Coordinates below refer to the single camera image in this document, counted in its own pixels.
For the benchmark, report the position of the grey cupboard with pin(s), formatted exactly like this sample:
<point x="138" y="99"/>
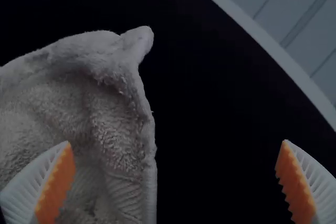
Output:
<point x="288" y="3"/>

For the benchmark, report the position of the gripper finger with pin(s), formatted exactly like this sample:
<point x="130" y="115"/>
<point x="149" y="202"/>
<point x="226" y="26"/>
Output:
<point x="307" y="182"/>
<point x="39" y="190"/>

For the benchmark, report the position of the black mat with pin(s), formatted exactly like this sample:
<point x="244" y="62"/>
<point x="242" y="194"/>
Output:
<point x="223" y="90"/>

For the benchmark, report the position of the pale towel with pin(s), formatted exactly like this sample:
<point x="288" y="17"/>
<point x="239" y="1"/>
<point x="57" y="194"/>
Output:
<point x="65" y="108"/>

